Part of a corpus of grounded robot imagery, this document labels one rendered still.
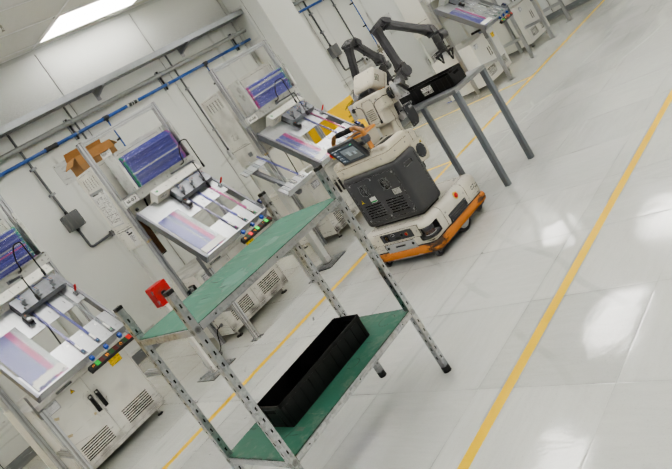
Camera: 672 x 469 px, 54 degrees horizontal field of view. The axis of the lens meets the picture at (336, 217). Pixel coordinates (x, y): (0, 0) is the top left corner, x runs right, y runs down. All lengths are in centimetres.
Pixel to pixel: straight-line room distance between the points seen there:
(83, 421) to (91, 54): 394
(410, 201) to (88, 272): 345
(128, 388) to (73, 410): 38
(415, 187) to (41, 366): 255
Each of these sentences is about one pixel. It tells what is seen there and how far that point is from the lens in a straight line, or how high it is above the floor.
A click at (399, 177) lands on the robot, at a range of 422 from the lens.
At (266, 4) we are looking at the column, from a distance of 816.
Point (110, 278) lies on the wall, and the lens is 669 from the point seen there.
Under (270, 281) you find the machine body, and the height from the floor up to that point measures 17.
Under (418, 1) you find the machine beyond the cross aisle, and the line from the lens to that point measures 887.
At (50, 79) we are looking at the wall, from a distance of 708.
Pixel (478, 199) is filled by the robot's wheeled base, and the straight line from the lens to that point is 464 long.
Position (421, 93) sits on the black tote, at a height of 86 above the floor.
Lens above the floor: 146
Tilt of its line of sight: 12 degrees down
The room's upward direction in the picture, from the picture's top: 33 degrees counter-clockwise
